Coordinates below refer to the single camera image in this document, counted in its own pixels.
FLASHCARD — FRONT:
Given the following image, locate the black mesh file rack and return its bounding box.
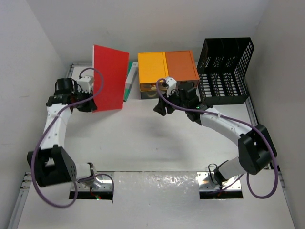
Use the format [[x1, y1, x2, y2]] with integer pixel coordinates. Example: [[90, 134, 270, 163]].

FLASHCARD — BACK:
[[197, 37, 254, 105]]

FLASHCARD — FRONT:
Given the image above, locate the yellow drawer box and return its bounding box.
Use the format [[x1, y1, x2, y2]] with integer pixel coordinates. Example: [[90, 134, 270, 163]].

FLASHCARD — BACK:
[[138, 52, 169, 92]]

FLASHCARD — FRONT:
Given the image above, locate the green folder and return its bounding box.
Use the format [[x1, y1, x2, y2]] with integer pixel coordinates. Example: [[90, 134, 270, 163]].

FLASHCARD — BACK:
[[123, 62, 138, 102]]

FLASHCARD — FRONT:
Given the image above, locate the orange drawer box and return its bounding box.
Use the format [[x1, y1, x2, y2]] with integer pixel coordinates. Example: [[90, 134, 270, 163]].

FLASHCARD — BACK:
[[165, 50, 199, 87]]

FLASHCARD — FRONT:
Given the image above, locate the red folder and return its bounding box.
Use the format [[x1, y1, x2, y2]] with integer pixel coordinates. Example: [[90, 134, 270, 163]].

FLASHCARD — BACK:
[[92, 44, 129, 112]]

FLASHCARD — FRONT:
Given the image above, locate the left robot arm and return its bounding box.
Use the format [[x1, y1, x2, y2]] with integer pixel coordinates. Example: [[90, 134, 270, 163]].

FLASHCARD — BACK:
[[34, 76, 97, 187]]

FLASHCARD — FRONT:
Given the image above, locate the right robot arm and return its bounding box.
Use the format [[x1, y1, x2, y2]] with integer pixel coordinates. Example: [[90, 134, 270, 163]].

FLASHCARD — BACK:
[[154, 77, 277, 185]]

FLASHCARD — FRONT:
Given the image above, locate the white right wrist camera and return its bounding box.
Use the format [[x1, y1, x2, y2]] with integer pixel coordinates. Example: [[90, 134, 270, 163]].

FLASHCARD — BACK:
[[165, 77, 177, 97]]

